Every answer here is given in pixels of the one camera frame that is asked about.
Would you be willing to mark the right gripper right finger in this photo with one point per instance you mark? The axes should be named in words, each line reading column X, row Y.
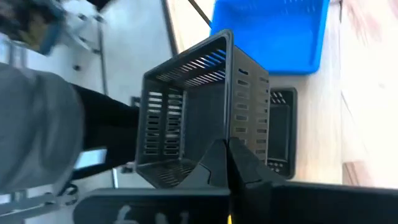
column 280, row 205

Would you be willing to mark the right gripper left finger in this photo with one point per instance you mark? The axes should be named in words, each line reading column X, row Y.
column 186, row 205

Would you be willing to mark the black plastic basket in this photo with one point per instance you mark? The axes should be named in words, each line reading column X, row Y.
column 202, row 118
column 280, row 133

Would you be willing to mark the blue plastic basket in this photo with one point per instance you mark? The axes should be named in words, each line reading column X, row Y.
column 273, row 37

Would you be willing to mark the silver metal chair base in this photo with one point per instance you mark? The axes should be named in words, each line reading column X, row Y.
column 31, row 205

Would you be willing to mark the person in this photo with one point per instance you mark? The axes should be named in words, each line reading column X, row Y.
column 37, row 124

